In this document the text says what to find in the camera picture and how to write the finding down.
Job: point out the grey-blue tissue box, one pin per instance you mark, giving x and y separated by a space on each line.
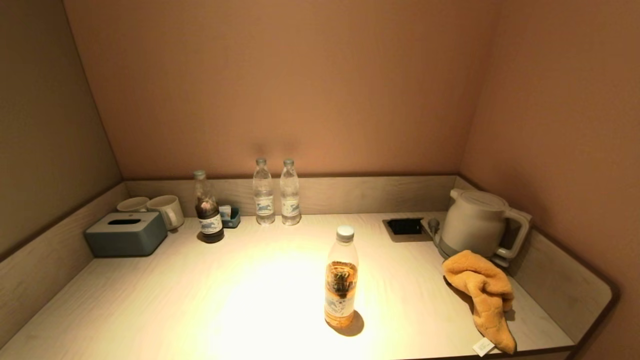
125 240

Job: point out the black recessed power socket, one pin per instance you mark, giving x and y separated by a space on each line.
405 226

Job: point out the white sachet packet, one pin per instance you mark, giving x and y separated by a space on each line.
225 212

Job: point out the clear water bottle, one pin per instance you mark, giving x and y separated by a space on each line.
290 205
264 205

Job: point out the white electric kettle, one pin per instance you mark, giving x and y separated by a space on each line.
475 220

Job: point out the amber tea bottle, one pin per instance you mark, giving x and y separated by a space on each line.
341 285

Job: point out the grey kettle plug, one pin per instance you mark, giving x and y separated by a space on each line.
433 225

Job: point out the dark drink bottle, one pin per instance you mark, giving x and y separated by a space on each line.
210 225

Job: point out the small blue tray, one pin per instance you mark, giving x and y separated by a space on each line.
233 220

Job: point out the orange cloth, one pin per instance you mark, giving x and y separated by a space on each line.
480 285

